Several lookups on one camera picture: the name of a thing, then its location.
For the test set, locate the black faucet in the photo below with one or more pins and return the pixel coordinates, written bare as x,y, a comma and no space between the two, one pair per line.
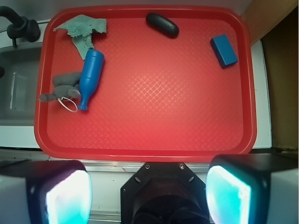
20,27

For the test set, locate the black oval case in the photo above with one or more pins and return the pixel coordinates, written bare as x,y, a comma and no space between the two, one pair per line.
162,24

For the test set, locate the red plastic tray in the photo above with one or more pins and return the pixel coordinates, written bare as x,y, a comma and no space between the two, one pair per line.
159,98

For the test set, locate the blue rectangular block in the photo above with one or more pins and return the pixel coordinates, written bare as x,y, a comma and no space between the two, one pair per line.
224,51

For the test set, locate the grey sink basin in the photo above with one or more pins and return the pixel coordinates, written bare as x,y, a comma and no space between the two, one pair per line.
19,70

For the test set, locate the teal blue cloth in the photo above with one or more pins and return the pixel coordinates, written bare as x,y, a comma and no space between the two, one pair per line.
81,28

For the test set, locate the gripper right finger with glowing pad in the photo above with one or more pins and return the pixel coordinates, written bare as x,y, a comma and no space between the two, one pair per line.
253,189

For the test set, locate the grey plush toy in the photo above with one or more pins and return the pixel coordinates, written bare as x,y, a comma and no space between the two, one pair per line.
65,86

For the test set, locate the blue plastic bottle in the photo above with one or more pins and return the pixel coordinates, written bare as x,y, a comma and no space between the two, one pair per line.
90,76

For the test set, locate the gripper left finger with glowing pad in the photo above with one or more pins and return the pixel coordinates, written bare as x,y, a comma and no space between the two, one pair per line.
44,192

